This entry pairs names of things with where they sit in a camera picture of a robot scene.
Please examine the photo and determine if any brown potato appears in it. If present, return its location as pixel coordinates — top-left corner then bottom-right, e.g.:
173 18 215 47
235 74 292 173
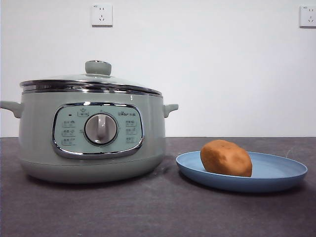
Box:
200 139 253 178

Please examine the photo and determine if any glass lid with green knob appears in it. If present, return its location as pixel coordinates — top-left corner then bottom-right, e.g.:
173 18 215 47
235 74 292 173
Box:
19 59 163 97

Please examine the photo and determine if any pale green electric steamer pot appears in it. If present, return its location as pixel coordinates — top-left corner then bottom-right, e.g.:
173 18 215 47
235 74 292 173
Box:
0 89 179 184

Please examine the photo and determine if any blue round plate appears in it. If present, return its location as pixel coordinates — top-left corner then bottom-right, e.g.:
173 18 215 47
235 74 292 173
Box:
175 150 308 193

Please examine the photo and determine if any white wall socket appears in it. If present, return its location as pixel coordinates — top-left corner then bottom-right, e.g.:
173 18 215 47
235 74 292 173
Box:
299 5 316 28
91 4 114 27

